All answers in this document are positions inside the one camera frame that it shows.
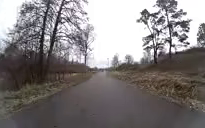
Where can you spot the grassy embankment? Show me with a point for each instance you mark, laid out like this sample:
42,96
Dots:
190,58

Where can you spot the tall pine trees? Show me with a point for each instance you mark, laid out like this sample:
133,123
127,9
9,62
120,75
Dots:
163,30

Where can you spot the row of bare trees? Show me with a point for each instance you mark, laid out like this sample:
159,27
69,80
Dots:
50,36

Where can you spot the dry grass verge with leaves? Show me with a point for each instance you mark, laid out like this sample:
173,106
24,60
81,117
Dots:
33,91

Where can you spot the brown bare bushes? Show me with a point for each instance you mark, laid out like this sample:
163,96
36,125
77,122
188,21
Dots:
23,71

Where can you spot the grey asphalt path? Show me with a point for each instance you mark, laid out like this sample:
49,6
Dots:
103,106

